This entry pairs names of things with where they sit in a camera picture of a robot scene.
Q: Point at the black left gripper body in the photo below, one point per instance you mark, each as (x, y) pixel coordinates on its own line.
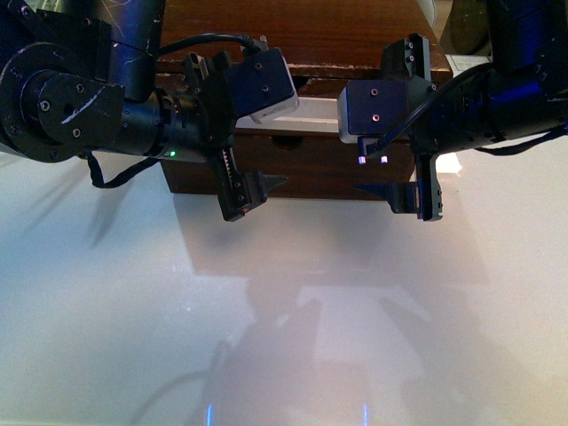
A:
(214, 120)

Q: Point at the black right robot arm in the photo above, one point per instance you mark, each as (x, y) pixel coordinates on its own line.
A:
(504, 107)

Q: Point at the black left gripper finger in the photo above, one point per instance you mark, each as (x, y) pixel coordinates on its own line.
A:
(257, 186)

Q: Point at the dark wooden drawer cabinet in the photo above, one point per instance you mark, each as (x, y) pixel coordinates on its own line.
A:
(326, 44)

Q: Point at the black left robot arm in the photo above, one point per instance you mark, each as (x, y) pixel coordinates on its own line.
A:
(93, 80)

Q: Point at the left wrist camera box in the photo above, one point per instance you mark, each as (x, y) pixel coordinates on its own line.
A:
(261, 87)

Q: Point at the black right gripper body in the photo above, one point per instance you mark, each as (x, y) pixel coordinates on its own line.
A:
(408, 61)

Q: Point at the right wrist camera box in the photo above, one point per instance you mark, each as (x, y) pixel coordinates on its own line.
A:
(368, 108)

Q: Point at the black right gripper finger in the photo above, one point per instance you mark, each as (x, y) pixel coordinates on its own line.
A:
(401, 197)

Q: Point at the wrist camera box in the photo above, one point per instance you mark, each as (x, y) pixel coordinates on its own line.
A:
(368, 108)
(261, 87)

